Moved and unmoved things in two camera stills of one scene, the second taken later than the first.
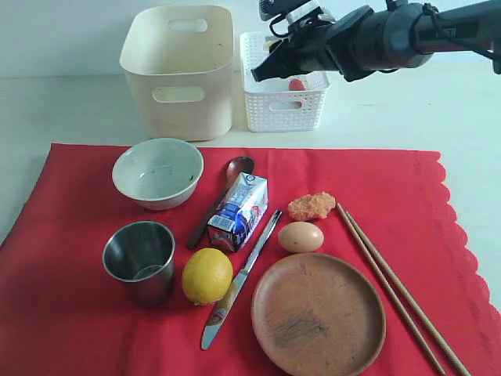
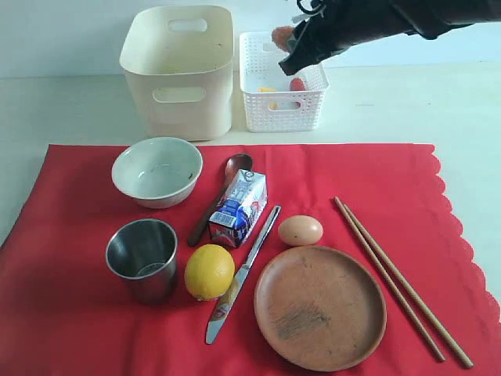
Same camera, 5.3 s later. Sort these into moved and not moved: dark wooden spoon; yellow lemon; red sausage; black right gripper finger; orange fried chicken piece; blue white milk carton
Moved: orange fried chicken piece; black right gripper finger
Not moved: blue white milk carton; yellow lemon; dark wooden spoon; red sausage
